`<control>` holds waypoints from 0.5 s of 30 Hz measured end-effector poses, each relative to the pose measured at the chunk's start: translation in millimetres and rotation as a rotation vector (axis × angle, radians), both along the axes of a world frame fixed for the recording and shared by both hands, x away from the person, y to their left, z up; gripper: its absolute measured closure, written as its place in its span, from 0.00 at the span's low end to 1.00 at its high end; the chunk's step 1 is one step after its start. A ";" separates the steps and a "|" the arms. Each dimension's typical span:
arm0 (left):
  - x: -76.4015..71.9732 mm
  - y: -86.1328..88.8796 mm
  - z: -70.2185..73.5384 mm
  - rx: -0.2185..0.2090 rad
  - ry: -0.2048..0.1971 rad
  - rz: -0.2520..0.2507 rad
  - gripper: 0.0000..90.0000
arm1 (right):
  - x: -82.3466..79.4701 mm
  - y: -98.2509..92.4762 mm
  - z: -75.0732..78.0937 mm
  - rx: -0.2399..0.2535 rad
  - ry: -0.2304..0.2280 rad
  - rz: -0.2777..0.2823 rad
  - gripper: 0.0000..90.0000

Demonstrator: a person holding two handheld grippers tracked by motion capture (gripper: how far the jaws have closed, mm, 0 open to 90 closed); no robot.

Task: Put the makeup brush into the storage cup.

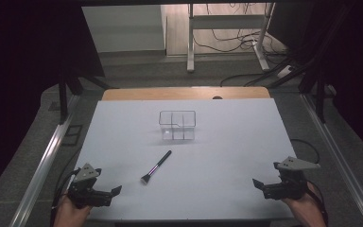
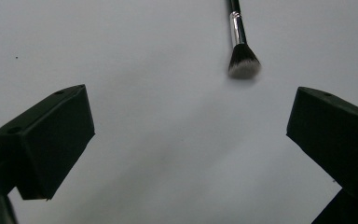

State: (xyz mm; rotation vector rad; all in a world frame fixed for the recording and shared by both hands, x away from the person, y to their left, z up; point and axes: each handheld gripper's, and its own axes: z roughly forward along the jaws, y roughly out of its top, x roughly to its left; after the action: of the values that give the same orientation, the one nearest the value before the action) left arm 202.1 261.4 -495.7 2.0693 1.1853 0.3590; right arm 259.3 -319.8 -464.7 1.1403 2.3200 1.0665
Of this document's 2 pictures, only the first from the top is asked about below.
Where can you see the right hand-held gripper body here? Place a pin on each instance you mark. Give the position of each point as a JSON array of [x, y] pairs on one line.
[[288, 186]]

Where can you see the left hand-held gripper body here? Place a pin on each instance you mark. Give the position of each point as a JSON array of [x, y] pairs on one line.
[[85, 192]]

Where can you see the black makeup brush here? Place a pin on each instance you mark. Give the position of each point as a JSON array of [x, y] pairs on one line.
[[157, 165]]

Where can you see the clear plastic organizer box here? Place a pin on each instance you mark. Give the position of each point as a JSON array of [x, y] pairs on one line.
[[177, 126]]

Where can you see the person's left hand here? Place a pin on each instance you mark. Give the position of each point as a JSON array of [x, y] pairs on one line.
[[69, 216]]

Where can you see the person's right hand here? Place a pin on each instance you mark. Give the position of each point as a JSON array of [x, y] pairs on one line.
[[308, 211]]

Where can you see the white table sheet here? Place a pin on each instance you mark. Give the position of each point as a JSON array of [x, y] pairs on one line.
[[201, 189]]

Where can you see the dark floor plate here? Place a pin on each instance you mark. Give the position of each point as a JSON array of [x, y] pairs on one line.
[[72, 135]]

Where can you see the black metal stand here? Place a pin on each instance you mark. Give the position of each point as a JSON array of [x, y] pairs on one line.
[[319, 94], [63, 97]]

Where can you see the wooden table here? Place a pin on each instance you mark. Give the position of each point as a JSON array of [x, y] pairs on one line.
[[170, 93]]

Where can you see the white power strip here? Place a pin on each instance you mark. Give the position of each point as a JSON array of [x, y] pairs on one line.
[[285, 71]]

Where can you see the black curtain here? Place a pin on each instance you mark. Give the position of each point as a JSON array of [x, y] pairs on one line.
[[359, 63], [22, 78]]

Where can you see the white cabinet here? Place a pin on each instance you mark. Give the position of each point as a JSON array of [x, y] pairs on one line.
[[123, 28]]

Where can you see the aluminium rail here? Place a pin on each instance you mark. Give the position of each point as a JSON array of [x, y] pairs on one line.
[[44, 160], [340, 151]]

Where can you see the white desk frame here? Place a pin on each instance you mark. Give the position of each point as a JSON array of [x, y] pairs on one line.
[[190, 47]]

